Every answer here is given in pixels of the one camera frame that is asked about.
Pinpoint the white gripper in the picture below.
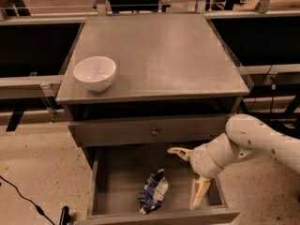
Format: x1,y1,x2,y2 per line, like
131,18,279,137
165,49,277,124
167,144,223,210

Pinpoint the blue chip bag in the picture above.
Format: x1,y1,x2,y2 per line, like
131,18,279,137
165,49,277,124
138,169,169,215

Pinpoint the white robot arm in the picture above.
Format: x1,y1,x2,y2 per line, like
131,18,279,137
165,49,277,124
168,113,300,210

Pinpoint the brass drawer knob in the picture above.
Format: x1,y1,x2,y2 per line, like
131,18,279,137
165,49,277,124
151,127,159,137

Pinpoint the open grey middle drawer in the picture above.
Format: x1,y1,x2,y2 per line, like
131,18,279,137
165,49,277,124
74,143,240,225

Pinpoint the grey wooden drawer cabinet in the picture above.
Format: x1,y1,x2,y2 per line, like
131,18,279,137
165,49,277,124
55,13,250,225

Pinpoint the grey top drawer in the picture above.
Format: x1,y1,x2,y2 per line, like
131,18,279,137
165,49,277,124
68,113,232,147

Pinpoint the black object on floor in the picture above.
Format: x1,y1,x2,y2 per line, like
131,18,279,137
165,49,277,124
59,206,69,225

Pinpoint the white ceramic bowl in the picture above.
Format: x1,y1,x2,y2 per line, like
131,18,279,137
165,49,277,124
73,56,116,92

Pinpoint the grey metal rail right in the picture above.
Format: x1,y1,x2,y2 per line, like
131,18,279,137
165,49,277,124
237,64,300,75

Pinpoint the grey metal rail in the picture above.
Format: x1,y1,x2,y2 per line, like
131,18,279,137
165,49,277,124
237,64,300,75
0,75,64,99

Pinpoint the black floor cable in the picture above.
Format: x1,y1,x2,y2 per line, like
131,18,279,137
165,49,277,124
0,175,56,225

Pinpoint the grey metal rail left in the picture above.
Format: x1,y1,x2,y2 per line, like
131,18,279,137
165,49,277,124
0,75,64,99

